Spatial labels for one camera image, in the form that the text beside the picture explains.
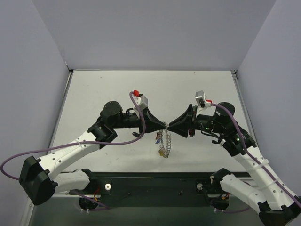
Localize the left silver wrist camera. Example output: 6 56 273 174
133 95 148 111

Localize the black key fob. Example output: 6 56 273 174
132 132 140 137

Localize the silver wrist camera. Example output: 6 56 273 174
133 95 148 111
195 90 206 107

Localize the aluminium frame rail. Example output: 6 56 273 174
28 178 282 198

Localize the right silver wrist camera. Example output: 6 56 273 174
195 90 206 107

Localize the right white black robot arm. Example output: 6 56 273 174
168 101 301 226

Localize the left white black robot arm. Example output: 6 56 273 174
19 97 166 205

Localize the purple cable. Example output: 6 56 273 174
0 92 148 180
210 102 301 205

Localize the metal ring disc with keyrings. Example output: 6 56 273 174
155 129 171 158

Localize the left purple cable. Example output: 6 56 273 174
0 92 148 180

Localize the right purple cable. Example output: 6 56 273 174
210 102 301 205

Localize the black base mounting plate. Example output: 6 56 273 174
68 171 238 208

